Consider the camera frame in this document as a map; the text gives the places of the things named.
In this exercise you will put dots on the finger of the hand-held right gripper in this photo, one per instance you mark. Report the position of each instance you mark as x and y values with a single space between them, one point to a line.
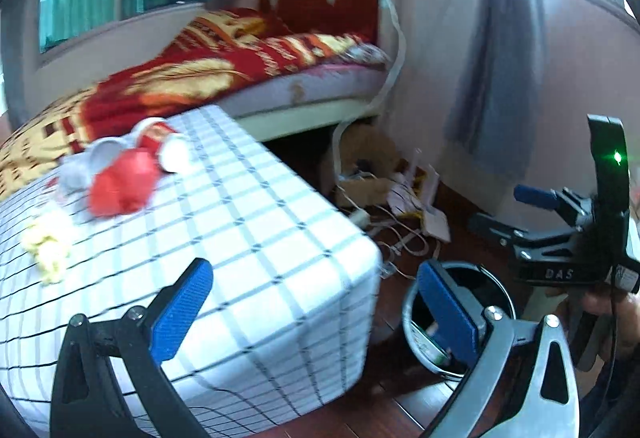
500 230
535 197

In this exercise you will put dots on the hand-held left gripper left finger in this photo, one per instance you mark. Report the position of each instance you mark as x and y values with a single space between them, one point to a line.
180 313

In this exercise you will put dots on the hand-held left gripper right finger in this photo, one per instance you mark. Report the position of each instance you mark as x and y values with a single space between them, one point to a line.
445 313

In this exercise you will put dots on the black plastic bucket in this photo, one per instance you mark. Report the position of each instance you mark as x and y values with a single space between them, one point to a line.
495 288

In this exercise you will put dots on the red plastic bag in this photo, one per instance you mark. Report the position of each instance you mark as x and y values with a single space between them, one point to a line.
122 185

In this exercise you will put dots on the yellow wrapper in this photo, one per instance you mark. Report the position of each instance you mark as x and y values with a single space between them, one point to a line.
47 248

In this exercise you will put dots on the white tissue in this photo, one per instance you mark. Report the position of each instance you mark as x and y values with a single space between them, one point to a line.
75 180

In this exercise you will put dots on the white cup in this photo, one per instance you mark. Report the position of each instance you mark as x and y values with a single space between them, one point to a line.
107 151

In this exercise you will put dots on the red paper cup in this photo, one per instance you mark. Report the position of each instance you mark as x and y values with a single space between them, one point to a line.
157 132

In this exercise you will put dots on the person's right hand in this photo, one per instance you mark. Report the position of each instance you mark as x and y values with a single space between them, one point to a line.
622 318

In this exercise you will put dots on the white router with antennas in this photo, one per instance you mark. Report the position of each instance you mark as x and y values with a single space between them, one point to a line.
435 218

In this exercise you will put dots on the white checked tablecloth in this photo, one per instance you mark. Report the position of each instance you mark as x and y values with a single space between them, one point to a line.
200 228

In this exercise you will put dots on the white paper sheet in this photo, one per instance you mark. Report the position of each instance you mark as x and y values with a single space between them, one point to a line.
405 198

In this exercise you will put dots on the white power strip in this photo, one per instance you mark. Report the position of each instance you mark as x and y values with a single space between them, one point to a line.
361 218

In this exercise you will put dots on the open cardboard box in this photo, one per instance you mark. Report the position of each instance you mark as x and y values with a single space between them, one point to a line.
372 188

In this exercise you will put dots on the floral pillow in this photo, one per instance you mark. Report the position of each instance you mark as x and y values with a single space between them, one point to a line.
367 53

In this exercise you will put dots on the white bed with mattress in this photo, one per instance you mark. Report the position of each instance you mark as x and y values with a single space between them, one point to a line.
310 97

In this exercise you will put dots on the bed with red blanket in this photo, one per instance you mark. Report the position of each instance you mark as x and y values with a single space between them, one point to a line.
175 72

